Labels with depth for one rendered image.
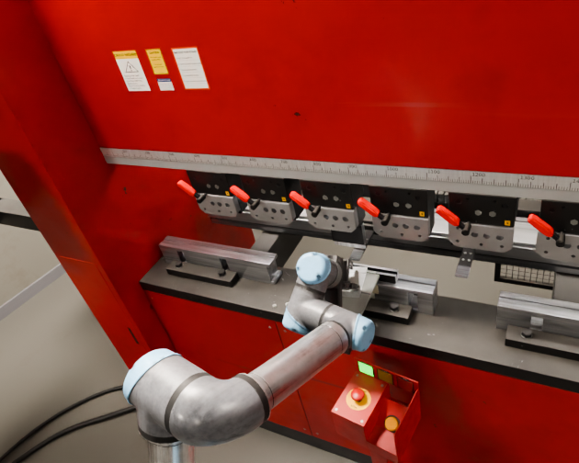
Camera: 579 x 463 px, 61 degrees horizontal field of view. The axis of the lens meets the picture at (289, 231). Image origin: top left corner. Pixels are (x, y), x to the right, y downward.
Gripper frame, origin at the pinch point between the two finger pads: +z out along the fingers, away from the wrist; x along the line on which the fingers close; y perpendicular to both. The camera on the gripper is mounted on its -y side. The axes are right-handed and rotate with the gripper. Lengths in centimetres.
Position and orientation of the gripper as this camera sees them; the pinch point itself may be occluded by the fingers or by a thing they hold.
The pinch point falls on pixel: (346, 288)
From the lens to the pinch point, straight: 147.5
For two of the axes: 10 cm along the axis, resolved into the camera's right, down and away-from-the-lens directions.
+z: 3.5, 1.9, 9.2
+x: -9.3, -0.3, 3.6
